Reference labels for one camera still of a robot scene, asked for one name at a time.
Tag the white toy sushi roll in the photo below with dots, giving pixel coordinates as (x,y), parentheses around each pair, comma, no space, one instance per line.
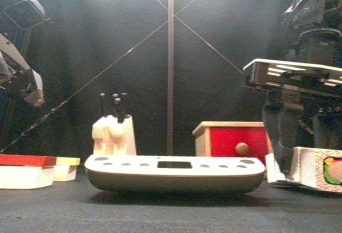
(312,170)

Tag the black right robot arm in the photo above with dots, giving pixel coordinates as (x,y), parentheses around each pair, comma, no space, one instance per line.
(316,40)

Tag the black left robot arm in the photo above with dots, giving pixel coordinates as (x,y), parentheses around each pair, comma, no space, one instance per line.
(14,37)

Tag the red toy nigiri sushi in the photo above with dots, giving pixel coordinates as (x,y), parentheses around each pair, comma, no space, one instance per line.
(25,170)

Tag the yellow toy nigiri sushi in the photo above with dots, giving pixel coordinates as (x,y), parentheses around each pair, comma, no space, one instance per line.
(68,168)

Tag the wooden box with red front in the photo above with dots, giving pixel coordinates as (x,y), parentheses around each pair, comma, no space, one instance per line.
(228,138)

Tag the black backdrop cloth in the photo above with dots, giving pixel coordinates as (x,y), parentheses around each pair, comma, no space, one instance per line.
(214,87)

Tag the white toy knife block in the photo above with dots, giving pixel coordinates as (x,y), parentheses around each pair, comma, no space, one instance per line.
(114,137)

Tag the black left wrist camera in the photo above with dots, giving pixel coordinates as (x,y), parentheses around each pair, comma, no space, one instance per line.
(25,10)

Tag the vertical metal frame pole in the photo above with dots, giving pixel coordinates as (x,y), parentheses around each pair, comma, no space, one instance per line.
(170,77)

